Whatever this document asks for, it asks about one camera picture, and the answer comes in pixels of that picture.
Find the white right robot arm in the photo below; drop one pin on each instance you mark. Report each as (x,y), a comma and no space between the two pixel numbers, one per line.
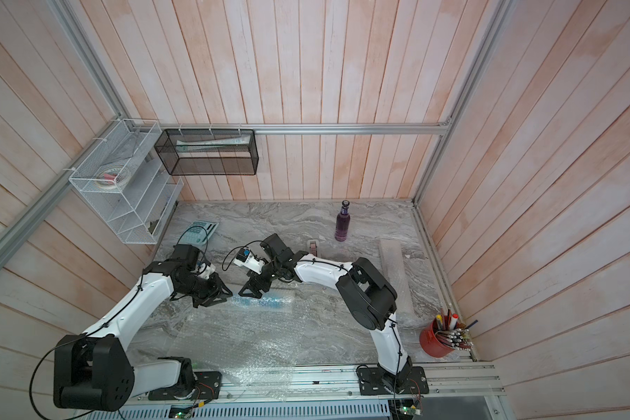
(368,295)

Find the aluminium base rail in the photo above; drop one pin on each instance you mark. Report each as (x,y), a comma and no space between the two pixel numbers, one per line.
(438,390)

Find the dark purple bottle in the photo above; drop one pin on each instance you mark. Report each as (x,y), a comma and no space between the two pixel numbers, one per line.
(342,222)

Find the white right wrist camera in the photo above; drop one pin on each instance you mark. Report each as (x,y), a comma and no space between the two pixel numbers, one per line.
(248,260)

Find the pens in cup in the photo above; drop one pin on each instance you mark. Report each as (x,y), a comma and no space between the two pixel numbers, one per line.
(450,332)

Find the light blue desk calculator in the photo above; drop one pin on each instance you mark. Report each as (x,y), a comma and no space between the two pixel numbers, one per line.
(198,233)

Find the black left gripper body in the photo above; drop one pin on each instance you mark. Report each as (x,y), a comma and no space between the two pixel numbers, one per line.
(203,290)

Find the black mesh wall basket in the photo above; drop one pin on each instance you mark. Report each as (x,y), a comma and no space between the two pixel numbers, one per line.
(208,152)

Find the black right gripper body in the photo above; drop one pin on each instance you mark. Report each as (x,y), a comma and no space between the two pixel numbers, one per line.
(272,272)

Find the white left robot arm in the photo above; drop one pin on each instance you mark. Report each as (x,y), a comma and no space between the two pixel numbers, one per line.
(92,371)

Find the tape roll on shelf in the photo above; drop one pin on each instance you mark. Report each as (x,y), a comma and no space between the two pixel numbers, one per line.
(112,178)

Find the white mesh wall shelf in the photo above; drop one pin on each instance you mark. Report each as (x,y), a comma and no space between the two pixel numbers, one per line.
(139,212)

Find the blue bottle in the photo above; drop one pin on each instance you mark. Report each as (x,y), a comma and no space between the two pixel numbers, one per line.
(265,303)

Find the red pen cup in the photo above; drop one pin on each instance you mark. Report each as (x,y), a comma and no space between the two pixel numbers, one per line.
(430,344)

